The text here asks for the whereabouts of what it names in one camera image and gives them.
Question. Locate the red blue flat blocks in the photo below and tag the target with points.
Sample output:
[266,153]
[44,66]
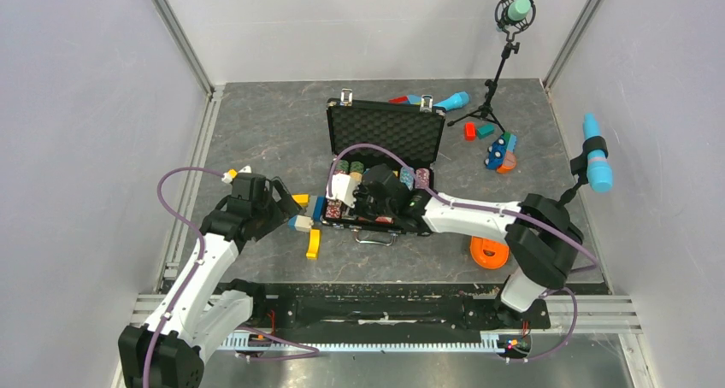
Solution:
[407,99]

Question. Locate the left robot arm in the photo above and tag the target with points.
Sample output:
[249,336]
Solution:
[171,348]

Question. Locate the blue microphone on stand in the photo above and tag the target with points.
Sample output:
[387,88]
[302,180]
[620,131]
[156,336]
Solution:
[591,166]

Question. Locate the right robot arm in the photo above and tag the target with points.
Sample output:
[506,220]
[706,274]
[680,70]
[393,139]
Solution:
[537,230]

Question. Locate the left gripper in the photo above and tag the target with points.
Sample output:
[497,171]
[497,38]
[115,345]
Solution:
[285,207]

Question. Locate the black poker case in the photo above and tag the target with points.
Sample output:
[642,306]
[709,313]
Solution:
[398,135]

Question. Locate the white blue block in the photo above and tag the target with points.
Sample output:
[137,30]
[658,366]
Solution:
[301,223]

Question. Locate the blue toy microphone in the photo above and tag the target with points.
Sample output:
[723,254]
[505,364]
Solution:
[456,101]

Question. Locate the red chip row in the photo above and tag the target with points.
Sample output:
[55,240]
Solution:
[334,207]

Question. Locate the red small block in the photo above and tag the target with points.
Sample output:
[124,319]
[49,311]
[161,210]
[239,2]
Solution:
[470,132]

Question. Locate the teal small block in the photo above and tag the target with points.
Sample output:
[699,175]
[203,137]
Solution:
[485,131]

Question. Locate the blue grey block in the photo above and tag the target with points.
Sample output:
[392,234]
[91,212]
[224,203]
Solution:
[315,207]

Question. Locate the blue toy car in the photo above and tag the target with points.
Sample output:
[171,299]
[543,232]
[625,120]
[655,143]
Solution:
[501,154]

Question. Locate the green purple chip row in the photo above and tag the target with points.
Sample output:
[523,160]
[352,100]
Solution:
[422,178]

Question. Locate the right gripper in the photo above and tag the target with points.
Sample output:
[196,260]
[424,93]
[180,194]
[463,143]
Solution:
[357,194]

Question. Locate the yellow small block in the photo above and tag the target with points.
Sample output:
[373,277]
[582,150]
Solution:
[301,199]

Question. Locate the yellow long block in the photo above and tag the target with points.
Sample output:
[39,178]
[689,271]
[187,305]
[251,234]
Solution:
[314,245]

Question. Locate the blue chip row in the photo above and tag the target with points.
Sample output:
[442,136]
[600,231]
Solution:
[407,177]

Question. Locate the orange curved track piece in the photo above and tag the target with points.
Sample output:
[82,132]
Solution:
[488,254]

